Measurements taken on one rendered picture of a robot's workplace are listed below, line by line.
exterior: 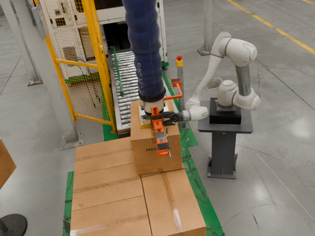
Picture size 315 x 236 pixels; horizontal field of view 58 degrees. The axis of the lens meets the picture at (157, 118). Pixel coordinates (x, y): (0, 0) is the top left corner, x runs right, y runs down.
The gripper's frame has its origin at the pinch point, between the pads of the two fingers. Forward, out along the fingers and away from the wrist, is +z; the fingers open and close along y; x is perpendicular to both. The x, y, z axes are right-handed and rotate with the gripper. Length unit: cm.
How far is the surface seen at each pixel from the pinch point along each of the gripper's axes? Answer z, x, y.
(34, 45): 106, 133, -30
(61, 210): 108, 25, 110
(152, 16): -7, 17, -76
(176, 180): -9, -15, 55
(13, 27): 187, 344, 3
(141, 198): 23, -26, 55
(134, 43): 8, 19, -58
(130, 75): 8, 194, 53
